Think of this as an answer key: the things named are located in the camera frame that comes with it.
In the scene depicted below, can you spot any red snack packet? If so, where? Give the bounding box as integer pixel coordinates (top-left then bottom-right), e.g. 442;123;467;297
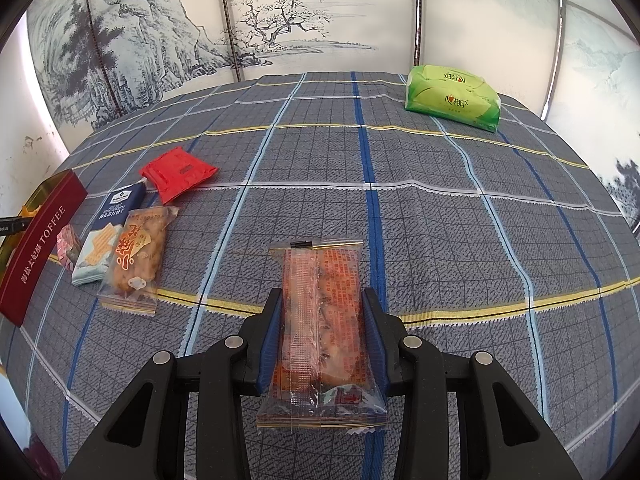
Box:
139;146;219;206

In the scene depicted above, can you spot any pink candy packet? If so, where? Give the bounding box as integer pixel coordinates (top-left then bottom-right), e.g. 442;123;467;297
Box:
56;225;82;272

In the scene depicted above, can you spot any dark red gold box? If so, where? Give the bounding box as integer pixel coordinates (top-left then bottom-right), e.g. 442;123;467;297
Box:
0;170;88;327

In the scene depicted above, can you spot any clear orange-red snack packet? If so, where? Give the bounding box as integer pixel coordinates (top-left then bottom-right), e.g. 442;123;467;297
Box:
256;240;388;433

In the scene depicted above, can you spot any clear brown nut packet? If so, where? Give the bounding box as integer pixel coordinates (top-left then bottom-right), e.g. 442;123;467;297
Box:
97;205;180;317

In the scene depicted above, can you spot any navy and mint cracker packet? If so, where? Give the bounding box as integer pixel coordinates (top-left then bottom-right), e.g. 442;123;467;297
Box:
71;182;147;288

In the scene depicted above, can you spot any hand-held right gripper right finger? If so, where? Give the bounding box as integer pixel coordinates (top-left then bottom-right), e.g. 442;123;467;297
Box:
361;287;576;480

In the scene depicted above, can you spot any grey plaid tablecloth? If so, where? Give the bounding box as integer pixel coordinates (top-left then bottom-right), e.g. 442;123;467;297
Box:
0;71;640;480

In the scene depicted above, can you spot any ink landscape folding screen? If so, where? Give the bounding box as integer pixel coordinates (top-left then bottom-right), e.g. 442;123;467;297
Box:
25;0;640;231

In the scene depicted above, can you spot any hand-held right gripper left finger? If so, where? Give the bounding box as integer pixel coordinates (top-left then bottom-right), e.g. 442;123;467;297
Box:
65;287;286;480

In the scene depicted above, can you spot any green tissue pack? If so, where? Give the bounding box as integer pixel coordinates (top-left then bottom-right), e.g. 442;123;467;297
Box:
404;64;502;133

